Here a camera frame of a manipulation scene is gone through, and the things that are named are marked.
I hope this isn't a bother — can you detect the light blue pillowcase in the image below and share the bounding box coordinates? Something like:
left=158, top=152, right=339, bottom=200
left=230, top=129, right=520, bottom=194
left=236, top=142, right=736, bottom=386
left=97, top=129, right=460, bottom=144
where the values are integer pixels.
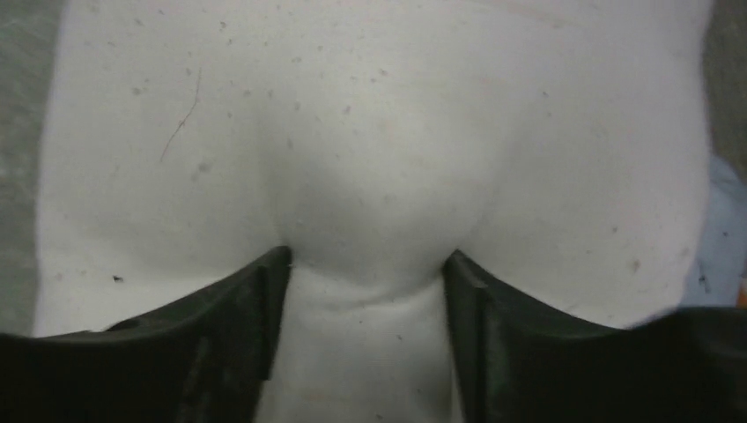
left=682, top=156, right=746, bottom=307

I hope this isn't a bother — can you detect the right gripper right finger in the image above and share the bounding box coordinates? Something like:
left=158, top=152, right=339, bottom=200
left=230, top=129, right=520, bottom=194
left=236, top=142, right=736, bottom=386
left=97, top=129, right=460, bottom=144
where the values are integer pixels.
left=442, top=252, right=746, bottom=422

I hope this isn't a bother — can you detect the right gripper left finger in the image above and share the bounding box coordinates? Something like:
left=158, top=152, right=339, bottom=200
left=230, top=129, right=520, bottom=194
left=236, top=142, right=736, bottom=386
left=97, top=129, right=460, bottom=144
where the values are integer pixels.
left=1, top=247, right=292, bottom=422

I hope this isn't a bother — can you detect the white pillow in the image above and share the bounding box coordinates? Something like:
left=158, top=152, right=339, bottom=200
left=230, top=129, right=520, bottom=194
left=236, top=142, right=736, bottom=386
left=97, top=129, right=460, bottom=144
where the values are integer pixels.
left=33, top=1, right=713, bottom=422

